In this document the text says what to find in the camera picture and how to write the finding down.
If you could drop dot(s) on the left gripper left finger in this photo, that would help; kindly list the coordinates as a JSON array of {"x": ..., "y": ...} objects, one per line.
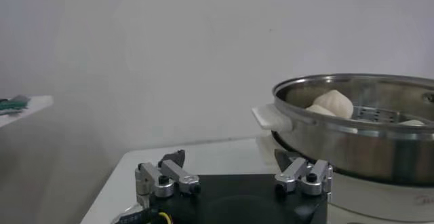
[{"x": 169, "y": 179}]

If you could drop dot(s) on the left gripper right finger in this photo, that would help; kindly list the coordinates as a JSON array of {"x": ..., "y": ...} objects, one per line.
[{"x": 305, "y": 178}]

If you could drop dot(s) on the white steamed baozi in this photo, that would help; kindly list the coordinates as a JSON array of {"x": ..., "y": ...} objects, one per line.
[
  {"x": 335, "y": 101},
  {"x": 412, "y": 123},
  {"x": 318, "y": 110}
]

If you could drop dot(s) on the stainless steel steamer basket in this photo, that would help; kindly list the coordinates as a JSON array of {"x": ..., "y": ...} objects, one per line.
[{"x": 339, "y": 150}]

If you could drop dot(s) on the white electric cooker base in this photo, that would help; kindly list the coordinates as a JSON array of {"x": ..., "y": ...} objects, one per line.
[{"x": 373, "y": 201}]

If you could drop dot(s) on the green handheld tool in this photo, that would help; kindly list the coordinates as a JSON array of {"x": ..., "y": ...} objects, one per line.
[{"x": 13, "y": 105}]

